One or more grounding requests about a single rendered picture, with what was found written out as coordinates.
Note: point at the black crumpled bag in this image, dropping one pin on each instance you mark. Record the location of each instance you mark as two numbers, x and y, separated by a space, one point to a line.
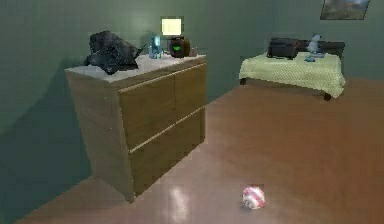
110 51

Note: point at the grey blue figurine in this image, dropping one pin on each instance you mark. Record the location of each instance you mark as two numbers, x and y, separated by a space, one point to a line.
314 46

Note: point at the black pillow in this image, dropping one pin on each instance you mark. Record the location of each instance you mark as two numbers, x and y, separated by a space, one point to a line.
283 47

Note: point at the wooden chest of drawers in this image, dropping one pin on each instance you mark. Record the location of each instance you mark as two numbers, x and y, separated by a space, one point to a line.
150 113

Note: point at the small grey cup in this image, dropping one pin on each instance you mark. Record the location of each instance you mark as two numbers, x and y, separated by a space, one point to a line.
193 51

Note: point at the red white striped ball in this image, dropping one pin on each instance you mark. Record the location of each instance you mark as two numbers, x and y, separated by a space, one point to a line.
253 197

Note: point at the bed with green cover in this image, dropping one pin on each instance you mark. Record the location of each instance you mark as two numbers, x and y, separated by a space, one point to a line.
293 71

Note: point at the blue translucent bottle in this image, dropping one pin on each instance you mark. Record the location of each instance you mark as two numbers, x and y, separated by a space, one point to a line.
155 47

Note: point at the lamp with yellow shade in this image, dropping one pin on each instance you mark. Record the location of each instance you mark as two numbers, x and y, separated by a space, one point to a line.
176 36

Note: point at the framed wall picture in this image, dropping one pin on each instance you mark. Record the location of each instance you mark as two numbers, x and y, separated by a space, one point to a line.
344 9

